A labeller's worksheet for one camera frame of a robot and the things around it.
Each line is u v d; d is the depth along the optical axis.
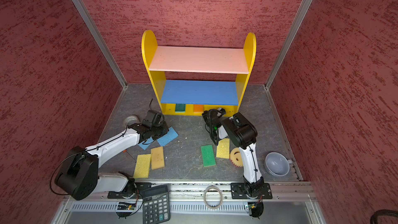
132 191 0.69
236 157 0.82
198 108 1.03
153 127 0.69
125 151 0.56
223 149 0.87
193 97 0.90
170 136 0.92
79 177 0.41
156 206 0.68
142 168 0.81
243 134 0.55
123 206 0.73
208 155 0.84
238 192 0.74
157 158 0.83
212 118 0.81
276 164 0.82
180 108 1.03
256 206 0.72
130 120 1.00
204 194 0.74
